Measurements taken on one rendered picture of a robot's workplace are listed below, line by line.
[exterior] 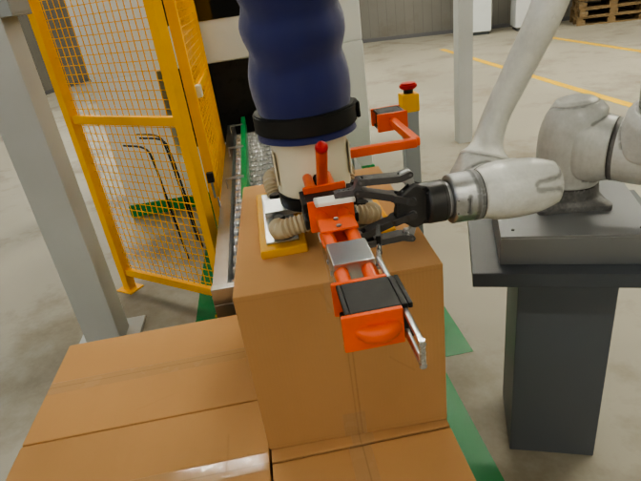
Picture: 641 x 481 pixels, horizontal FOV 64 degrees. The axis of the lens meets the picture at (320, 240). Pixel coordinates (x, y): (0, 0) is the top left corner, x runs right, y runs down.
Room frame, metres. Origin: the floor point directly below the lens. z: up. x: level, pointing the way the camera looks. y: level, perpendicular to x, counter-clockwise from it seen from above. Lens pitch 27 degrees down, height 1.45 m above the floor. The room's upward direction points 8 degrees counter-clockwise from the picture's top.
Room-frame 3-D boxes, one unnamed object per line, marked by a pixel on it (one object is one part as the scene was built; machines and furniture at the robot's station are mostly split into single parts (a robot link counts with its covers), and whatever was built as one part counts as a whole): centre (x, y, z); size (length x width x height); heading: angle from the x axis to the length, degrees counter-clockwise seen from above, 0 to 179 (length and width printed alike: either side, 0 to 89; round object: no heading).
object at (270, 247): (1.13, 0.09, 0.97); 0.34 x 0.10 x 0.05; 4
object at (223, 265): (2.61, 0.44, 0.50); 2.31 x 0.05 x 0.19; 4
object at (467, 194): (0.84, -0.26, 1.07); 0.09 x 0.06 x 0.09; 4
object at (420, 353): (0.59, -0.09, 1.07); 0.31 x 0.03 x 0.05; 4
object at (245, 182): (2.97, 0.41, 0.60); 1.60 x 0.11 x 0.09; 4
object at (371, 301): (0.53, -0.04, 1.07); 0.08 x 0.07 x 0.05; 4
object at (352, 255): (0.67, -0.04, 1.07); 0.07 x 0.07 x 0.04; 4
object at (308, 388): (1.12, -0.01, 0.74); 0.60 x 0.40 x 0.40; 2
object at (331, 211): (0.88, -0.02, 1.07); 0.10 x 0.08 x 0.06; 94
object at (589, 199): (1.28, -0.67, 0.87); 0.22 x 0.18 x 0.06; 170
